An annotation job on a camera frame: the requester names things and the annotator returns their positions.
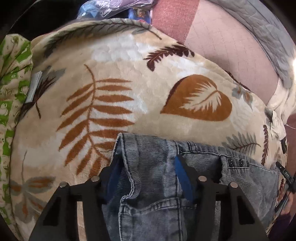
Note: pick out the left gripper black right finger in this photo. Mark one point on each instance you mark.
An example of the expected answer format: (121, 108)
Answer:
(187, 177)

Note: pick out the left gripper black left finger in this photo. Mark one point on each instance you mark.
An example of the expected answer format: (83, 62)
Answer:
(109, 178)

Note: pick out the grey blue denim pants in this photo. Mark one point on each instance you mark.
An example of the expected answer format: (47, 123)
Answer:
(169, 190)

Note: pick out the right hand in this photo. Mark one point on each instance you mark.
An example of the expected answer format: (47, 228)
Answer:
(285, 212)

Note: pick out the cream leaf pattern fleece blanket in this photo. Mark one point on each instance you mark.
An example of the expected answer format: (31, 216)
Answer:
(102, 78)

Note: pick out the white paper booklet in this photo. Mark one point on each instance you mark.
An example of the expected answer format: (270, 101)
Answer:
(35, 79)

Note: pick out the pink bed sheet mattress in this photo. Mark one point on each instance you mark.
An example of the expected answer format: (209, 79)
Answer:
(208, 30)

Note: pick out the green white patterned cloth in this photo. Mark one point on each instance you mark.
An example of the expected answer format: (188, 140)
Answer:
(16, 67)

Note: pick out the grey quilted blanket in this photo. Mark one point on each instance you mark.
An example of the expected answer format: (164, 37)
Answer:
(268, 31)

